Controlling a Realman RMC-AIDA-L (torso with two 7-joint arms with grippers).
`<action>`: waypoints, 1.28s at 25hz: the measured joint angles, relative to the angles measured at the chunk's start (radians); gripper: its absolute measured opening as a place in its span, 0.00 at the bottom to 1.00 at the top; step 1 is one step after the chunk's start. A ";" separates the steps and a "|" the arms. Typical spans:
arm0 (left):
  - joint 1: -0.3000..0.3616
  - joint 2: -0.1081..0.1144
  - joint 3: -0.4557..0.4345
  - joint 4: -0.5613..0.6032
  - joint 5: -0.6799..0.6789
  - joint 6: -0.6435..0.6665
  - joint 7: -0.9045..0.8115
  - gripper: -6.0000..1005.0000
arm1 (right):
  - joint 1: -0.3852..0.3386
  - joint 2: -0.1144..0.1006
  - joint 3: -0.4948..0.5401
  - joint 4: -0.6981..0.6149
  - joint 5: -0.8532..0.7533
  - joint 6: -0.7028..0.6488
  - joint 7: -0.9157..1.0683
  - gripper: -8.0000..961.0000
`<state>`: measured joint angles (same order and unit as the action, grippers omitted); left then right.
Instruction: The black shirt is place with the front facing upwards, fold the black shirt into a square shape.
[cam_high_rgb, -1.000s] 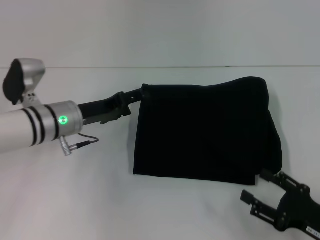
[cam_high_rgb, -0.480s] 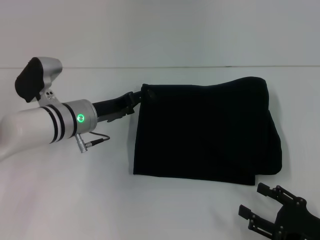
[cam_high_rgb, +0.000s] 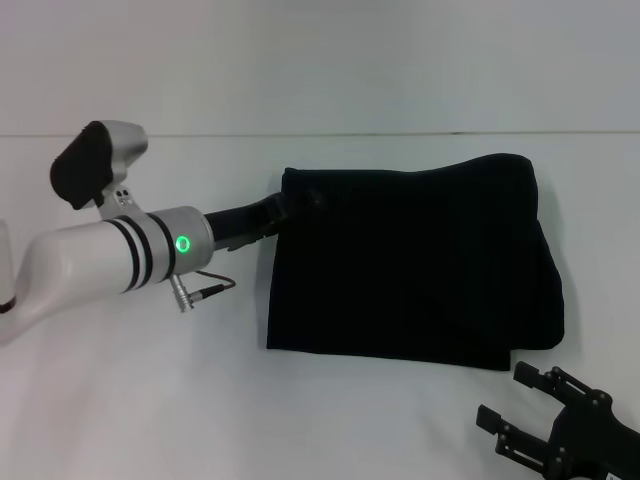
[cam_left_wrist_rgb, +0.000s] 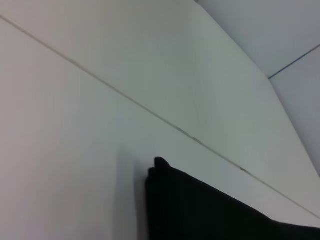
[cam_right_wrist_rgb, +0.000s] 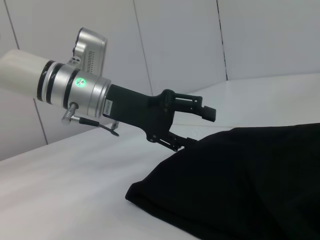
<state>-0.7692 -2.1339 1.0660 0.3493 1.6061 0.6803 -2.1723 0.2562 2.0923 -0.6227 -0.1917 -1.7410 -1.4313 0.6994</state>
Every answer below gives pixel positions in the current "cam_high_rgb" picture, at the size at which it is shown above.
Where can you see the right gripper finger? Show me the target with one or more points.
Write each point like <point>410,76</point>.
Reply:
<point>515,435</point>
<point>550,382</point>

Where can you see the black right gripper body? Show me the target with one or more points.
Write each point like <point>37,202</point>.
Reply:
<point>595,445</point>

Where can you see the black shirt with FREE print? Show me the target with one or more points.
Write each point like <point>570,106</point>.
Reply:
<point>415,265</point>

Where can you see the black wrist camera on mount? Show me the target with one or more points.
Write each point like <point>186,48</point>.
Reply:
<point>85,165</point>

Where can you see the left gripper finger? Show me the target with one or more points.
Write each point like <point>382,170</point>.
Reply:
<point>285,210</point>

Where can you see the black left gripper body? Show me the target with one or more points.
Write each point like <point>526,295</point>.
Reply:
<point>240,222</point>

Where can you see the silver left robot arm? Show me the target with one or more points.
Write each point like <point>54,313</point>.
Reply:
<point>90,260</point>

